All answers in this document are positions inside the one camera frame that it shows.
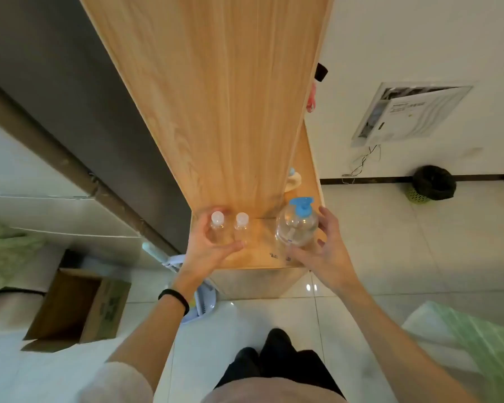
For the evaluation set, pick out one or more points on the black hanging item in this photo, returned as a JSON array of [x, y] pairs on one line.
[[320, 72]]

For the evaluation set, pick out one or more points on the large clear bottle blue pump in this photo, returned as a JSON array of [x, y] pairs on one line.
[[296, 226]]

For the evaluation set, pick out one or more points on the white wall panel cover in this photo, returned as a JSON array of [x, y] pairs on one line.
[[407, 113]]

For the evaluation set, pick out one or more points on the black wrist band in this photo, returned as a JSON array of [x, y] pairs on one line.
[[174, 295]]

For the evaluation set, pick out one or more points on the pink hanging item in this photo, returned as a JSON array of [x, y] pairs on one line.
[[311, 98]]

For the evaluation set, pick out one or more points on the pale green cloth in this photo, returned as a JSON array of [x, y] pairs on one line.
[[4, 256]]

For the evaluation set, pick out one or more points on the green checked tablecloth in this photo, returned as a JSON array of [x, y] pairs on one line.
[[487, 344]]

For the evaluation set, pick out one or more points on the person's left hand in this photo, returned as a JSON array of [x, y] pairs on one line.
[[199, 256]]

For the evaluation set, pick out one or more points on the brown cardboard box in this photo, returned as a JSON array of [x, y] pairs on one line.
[[105, 306]]

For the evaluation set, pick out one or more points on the white blue plastic cleaning tool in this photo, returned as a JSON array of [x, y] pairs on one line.
[[203, 302]]

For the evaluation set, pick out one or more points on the small clear plastic bottle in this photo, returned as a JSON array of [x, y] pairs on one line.
[[217, 224], [241, 224]]

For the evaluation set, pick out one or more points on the person's left forearm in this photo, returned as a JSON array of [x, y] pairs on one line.
[[151, 331]]

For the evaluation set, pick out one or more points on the person's pale pink shirt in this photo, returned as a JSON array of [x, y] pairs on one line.
[[277, 394]]

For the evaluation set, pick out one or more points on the person's right hand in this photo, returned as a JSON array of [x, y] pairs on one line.
[[332, 260]]

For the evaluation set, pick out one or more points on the wooden top white cabinet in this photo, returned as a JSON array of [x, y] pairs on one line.
[[222, 100]]

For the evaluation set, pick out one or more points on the person's right forearm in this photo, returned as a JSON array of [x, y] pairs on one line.
[[395, 348]]

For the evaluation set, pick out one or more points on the person's black trousers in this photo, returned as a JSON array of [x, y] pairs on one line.
[[277, 356]]

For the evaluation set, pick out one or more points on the black bagged trash bin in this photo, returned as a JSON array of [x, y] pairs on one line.
[[433, 182]]

